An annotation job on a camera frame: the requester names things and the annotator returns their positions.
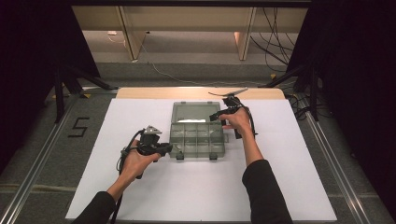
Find person's right hand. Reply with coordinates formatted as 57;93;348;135
219;107;253;135

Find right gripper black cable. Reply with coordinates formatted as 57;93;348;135
236;98;259;138

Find black metal stand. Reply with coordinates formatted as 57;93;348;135
258;63;322;122
51;63;120;124

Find grey translucent compartment box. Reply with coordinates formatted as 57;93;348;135
169;101;230;161

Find thin white floor cable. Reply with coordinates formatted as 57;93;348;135
135;31;273;89

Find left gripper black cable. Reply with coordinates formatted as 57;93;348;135
110;128;147;224

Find bundle of black hanging cables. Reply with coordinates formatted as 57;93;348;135
248;7;297;75

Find aluminium floor rail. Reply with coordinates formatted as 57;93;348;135
298;96;372;224
0;92;82;224

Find light wooden bench table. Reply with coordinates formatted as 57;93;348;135
71;6;309;62

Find black floor cables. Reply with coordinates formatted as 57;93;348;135
285;89;332;121

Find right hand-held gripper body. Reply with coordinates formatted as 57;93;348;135
207;87;250;117

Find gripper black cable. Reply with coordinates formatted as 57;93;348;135
236;98;259;138
110;128;147;224

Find white table cover sheet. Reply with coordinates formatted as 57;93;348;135
64;98;338;223

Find person's left hand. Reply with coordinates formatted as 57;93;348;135
120;139;163;185

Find black curtain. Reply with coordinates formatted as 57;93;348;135
0;0;101;175
286;0;396;214

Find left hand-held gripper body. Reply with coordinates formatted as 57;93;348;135
135;125;165;157

